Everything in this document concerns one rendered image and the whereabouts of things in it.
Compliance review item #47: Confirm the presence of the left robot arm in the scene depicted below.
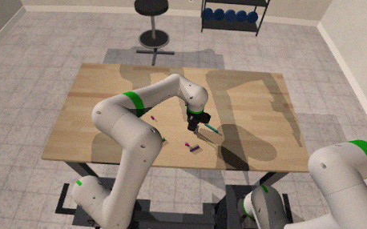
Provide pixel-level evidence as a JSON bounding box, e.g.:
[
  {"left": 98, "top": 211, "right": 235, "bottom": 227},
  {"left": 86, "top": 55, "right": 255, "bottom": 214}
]
[{"left": 72, "top": 74, "right": 208, "bottom": 229}]

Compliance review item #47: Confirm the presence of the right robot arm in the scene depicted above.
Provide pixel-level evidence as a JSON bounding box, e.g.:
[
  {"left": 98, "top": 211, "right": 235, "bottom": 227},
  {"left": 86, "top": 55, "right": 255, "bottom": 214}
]
[{"left": 237, "top": 139, "right": 367, "bottom": 229}]

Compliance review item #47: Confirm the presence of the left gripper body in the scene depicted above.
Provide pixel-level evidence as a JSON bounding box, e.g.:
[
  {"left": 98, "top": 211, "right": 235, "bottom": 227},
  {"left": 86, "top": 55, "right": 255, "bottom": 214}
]
[{"left": 187, "top": 109, "right": 211, "bottom": 131}]

